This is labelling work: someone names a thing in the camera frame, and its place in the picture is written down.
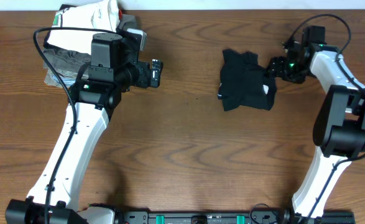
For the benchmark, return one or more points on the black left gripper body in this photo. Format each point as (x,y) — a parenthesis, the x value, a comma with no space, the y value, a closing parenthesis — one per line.
(142,81)

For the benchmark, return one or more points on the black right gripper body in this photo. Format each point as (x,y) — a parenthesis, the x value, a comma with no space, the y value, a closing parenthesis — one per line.
(289,70)

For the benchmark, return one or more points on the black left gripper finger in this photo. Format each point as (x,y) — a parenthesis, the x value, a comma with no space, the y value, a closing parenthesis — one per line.
(157,65)
(155,79)

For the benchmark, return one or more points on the black t-shirt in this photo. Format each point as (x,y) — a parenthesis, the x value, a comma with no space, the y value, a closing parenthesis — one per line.
(243,82)

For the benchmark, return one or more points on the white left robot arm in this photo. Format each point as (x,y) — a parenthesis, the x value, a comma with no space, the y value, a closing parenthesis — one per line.
(54,197)

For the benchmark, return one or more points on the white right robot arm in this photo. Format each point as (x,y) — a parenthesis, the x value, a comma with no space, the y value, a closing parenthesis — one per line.
(338,132)

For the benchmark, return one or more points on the white folded shirt top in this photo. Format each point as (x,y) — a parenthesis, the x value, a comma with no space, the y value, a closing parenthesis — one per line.
(74,27)

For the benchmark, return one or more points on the grey folded shirt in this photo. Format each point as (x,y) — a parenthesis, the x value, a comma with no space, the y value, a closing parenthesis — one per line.
(68,62)

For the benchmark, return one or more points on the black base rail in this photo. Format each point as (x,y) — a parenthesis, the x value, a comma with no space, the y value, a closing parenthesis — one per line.
(258,215)

